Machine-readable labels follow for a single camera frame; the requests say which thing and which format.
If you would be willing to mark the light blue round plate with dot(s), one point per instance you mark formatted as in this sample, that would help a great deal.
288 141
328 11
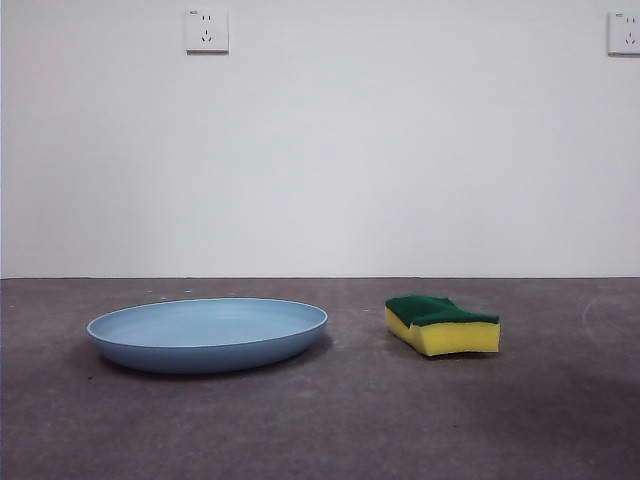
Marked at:
207 340

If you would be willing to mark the white wall socket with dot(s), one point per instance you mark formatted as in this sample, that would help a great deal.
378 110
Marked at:
207 31
625 32

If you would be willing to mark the yellow sponge with green pad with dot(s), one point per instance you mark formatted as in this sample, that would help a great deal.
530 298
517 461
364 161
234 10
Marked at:
450 337

